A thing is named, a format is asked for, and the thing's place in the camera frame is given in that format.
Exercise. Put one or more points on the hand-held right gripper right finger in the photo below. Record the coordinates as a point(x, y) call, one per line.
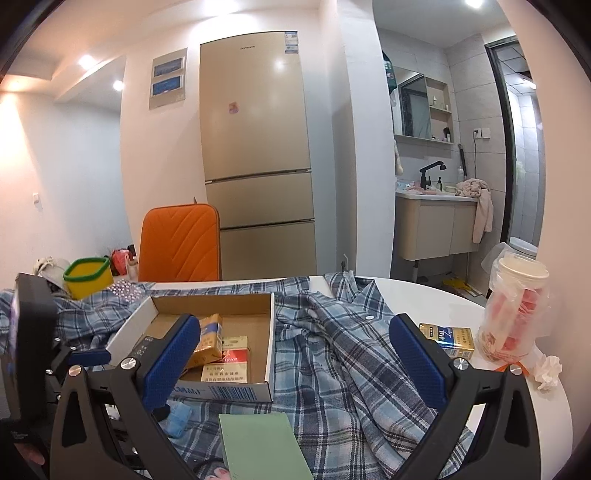
point(415, 364)

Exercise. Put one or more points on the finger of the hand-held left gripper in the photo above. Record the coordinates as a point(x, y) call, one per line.
point(90, 357)

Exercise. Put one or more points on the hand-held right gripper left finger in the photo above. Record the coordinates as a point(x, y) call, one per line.
point(173, 360)

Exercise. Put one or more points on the black cigarette pack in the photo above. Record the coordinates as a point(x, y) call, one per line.
point(145, 346)

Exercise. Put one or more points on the gold blue cigarette pack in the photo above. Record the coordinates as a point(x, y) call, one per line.
point(443, 337)
point(210, 337)

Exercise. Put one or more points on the red cigarette pack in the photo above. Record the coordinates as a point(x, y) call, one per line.
point(233, 357)

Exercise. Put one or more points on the cardboard box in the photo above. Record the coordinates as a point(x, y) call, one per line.
point(251, 323)

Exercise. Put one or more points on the person's left hand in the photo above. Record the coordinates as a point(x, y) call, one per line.
point(34, 457)

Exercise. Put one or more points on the white bag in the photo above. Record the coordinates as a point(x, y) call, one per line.
point(51, 270)

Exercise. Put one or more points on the light blue packet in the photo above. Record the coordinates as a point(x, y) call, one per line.
point(178, 417)

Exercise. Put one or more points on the yellow container green rim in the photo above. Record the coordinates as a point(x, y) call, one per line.
point(90, 286)

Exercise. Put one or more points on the sequined cloth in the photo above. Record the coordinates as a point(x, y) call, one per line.
point(127, 291)

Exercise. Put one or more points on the blue plaid shirt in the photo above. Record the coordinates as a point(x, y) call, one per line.
point(323, 350)

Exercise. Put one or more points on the red plastic bag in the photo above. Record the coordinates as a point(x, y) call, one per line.
point(120, 261)

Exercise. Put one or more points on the orange chair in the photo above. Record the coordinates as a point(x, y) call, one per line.
point(180, 244)

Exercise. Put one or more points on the paper cup in plastic bag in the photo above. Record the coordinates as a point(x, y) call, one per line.
point(517, 300)

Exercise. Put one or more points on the green paper sheet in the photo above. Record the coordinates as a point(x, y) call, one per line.
point(258, 447)

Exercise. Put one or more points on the crumpled white tissue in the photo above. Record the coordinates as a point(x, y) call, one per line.
point(548, 373)

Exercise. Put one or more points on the beige vanity cabinet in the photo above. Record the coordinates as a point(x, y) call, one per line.
point(434, 226)

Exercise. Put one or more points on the white toilet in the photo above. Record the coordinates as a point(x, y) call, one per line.
point(524, 247)

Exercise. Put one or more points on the pink towel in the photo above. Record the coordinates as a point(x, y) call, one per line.
point(482, 212)

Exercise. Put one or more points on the black faucet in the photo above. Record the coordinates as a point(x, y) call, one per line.
point(425, 173)

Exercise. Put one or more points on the black hanging tool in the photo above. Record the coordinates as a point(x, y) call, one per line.
point(461, 159)

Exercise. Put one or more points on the black framed glass door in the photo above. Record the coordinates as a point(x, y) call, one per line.
point(501, 138)

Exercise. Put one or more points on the beige refrigerator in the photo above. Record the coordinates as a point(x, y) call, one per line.
point(254, 115)

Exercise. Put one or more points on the bathroom mirror cabinet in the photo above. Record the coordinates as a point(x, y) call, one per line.
point(415, 106)

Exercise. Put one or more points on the pink fridge sticker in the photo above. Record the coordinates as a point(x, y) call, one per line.
point(234, 108)

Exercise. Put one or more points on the fridge energy label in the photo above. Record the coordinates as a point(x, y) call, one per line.
point(291, 40)

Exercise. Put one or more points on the white wall outlet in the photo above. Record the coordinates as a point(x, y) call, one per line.
point(480, 133)

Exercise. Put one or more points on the grey wall panel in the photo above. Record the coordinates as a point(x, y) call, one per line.
point(167, 78)

